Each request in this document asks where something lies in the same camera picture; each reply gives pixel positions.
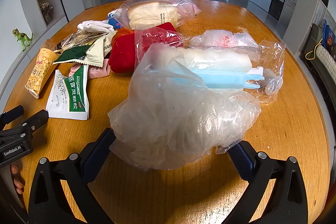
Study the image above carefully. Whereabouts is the dried flower bunch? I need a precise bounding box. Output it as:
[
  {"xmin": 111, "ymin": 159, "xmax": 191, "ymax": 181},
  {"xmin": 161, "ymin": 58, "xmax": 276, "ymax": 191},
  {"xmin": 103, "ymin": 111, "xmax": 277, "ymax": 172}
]
[{"xmin": 39, "ymin": 0, "xmax": 54, "ymax": 25}]

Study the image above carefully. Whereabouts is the yellow corn print cup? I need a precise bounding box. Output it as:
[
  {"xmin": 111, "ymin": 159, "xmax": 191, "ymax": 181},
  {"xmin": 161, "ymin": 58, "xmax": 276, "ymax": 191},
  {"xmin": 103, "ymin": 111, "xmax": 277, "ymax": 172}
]
[{"xmin": 25, "ymin": 48, "xmax": 60, "ymax": 98}]

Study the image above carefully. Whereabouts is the green and beige snack packet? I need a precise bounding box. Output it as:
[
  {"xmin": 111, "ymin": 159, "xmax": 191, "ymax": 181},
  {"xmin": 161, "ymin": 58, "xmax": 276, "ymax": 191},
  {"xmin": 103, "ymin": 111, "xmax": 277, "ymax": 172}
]
[{"xmin": 52, "ymin": 31, "xmax": 117, "ymax": 67}]

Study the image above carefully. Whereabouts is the white foam roll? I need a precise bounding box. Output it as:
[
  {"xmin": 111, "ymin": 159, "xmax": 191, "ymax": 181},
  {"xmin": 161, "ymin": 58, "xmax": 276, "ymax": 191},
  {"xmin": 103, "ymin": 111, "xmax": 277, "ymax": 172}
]
[{"xmin": 181, "ymin": 49, "xmax": 253, "ymax": 75}]

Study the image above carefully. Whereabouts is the white glove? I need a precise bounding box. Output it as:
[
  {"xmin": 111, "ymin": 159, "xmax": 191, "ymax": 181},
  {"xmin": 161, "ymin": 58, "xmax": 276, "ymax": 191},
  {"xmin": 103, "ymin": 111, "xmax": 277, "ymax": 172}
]
[{"xmin": 77, "ymin": 20, "xmax": 115, "ymax": 34}]

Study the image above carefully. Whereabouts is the blue shopping bag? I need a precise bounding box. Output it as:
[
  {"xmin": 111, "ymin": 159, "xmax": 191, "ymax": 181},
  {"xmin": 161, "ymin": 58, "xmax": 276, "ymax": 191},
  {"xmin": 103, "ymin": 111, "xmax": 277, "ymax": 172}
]
[{"xmin": 322, "ymin": 19, "xmax": 336, "ymax": 51}]

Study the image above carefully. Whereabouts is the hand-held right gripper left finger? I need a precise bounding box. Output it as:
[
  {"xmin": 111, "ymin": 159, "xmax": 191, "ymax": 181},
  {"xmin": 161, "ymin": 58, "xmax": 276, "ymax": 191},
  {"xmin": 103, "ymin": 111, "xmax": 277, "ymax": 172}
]
[{"xmin": 28, "ymin": 127, "xmax": 117, "ymax": 224}]

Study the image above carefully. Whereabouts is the large clear plastic bag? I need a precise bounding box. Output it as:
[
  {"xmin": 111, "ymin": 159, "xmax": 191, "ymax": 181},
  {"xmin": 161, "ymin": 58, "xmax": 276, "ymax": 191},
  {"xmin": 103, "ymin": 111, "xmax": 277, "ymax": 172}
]
[{"xmin": 108, "ymin": 43, "xmax": 262, "ymax": 170}]

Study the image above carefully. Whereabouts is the green toy dinosaur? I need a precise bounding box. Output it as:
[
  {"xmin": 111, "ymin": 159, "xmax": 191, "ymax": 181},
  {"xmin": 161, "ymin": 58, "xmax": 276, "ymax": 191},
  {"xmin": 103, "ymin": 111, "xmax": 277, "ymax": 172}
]
[{"xmin": 12, "ymin": 28, "xmax": 34, "ymax": 51}]

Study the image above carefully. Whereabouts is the red cloth pouch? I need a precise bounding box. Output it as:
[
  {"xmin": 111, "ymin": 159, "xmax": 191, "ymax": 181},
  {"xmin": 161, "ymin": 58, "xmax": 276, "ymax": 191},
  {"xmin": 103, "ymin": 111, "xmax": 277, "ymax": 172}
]
[{"xmin": 109, "ymin": 22, "xmax": 189, "ymax": 73}]

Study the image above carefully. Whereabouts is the white keyboard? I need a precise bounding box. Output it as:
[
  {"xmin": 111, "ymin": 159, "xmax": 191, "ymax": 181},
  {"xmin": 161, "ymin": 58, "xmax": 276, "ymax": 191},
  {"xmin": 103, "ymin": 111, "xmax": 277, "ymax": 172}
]
[{"xmin": 315, "ymin": 45, "xmax": 336, "ymax": 75}]

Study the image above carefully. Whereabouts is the pink plastic bag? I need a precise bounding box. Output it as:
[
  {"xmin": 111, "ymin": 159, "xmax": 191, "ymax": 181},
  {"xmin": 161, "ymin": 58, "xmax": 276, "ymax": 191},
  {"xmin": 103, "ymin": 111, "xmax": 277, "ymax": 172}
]
[{"xmin": 168, "ymin": 0, "xmax": 201, "ymax": 26}]

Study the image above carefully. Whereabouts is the white leaning board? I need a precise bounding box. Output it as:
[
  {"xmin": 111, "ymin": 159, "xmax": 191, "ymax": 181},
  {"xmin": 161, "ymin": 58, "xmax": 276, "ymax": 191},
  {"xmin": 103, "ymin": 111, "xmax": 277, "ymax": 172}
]
[{"xmin": 294, "ymin": 0, "xmax": 329, "ymax": 57}]

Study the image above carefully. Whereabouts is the blue and white box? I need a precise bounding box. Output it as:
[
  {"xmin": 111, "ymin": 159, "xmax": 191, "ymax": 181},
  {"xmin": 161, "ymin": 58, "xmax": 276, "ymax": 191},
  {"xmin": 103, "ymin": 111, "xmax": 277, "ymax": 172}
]
[{"xmin": 107, "ymin": 10, "xmax": 124, "ymax": 30}]

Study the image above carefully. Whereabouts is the clear bag with white bread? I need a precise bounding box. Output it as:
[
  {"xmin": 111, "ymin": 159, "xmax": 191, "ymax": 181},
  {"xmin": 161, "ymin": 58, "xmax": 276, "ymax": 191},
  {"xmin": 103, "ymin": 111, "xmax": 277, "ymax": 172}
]
[{"xmin": 115, "ymin": 0, "xmax": 181, "ymax": 29}]

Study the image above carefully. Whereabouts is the person's left hand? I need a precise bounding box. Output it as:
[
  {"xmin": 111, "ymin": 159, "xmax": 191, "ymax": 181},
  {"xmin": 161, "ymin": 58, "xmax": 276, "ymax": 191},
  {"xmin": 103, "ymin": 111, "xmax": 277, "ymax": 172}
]
[{"xmin": 10, "ymin": 164, "xmax": 26, "ymax": 195}]

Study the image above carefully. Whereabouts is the wrinkled clear plastic bag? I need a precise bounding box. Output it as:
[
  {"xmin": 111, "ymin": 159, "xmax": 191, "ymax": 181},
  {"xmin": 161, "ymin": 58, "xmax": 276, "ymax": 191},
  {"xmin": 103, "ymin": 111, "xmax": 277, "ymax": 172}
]
[{"xmin": 189, "ymin": 29, "xmax": 286, "ymax": 104}]

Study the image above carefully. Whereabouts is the white and green medicine sachet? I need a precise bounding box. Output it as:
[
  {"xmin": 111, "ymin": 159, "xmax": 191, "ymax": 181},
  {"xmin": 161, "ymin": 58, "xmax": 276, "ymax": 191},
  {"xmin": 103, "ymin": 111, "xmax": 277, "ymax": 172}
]
[{"xmin": 46, "ymin": 64, "xmax": 90, "ymax": 120}]

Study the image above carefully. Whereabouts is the pink printed wrapper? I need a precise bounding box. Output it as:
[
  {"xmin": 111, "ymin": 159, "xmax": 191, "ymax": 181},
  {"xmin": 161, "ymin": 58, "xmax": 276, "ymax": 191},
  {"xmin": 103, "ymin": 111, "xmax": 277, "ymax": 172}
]
[{"xmin": 70, "ymin": 58, "xmax": 111, "ymax": 81}]

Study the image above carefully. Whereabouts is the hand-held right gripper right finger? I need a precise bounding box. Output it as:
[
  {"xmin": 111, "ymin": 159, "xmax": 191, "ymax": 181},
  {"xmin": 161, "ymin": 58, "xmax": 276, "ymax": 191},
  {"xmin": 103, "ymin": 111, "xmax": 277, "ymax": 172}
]
[{"xmin": 226, "ymin": 140, "xmax": 308, "ymax": 224}]

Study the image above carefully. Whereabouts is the light blue plastic strip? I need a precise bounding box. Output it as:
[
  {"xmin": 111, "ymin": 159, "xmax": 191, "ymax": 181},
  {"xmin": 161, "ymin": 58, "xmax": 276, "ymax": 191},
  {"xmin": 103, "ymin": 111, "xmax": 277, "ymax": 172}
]
[{"xmin": 168, "ymin": 67, "xmax": 265, "ymax": 90}]

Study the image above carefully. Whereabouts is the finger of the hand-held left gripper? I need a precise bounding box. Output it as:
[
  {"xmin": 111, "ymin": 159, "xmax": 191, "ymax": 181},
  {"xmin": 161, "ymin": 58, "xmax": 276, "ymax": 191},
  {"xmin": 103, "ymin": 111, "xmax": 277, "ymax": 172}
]
[
  {"xmin": 14, "ymin": 109, "xmax": 49, "ymax": 136},
  {"xmin": 0, "ymin": 105, "xmax": 25, "ymax": 128}
]

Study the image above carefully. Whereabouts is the brown snack wrapper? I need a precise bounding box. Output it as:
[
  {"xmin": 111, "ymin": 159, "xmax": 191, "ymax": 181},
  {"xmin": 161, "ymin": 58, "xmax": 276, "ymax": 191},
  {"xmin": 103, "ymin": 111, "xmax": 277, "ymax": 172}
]
[{"xmin": 54, "ymin": 30, "xmax": 91, "ymax": 53}]

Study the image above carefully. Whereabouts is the yellow cable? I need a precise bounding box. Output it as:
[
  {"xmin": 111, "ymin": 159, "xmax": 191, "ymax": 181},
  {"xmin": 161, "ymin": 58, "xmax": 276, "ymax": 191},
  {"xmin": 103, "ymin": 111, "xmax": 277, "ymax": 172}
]
[{"xmin": 305, "ymin": 39, "xmax": 323, "ymax": 61}]

